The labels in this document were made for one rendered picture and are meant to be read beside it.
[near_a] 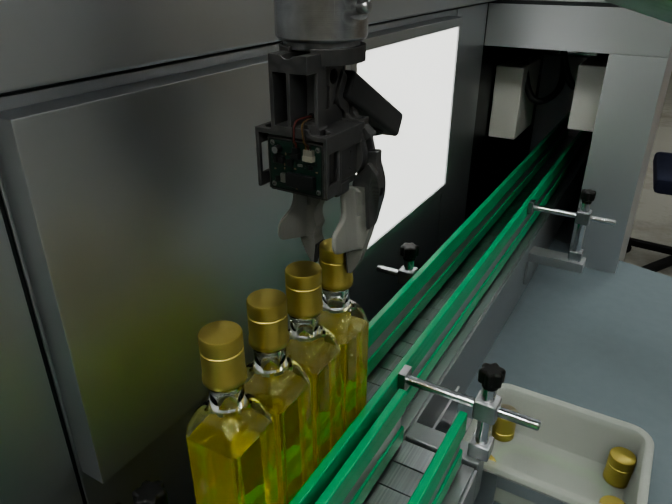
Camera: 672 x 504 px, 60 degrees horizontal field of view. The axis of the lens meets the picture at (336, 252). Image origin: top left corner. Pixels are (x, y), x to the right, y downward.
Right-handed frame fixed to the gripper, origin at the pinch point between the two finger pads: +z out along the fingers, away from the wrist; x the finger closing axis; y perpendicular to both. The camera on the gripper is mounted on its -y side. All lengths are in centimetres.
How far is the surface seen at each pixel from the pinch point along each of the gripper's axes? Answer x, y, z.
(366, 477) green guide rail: 6.2, 3.8, 24.3
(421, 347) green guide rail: 4.1, -15.0, 19.5
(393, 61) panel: -12.8, -37.8, -12.5
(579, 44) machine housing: 4, -93, -10
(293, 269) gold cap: -0.6, 6.4, -0.8
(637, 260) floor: 22, -269, 115
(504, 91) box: -14, -104, 3
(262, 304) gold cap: 0.7, 12.7, -0.8
